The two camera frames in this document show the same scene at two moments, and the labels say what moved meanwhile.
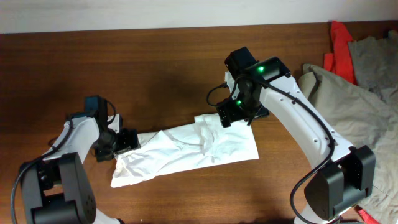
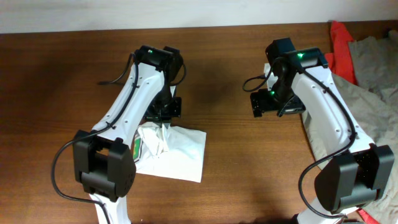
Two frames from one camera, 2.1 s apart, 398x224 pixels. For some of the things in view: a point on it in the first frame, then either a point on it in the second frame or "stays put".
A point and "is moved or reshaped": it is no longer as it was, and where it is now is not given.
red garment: [341, 60] stays put
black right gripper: [229, 114] → [259, 101]
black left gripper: [128, 142] → [165, 112]
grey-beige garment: [365, 113] stays put
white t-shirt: [206, 141] is moved or reshaped
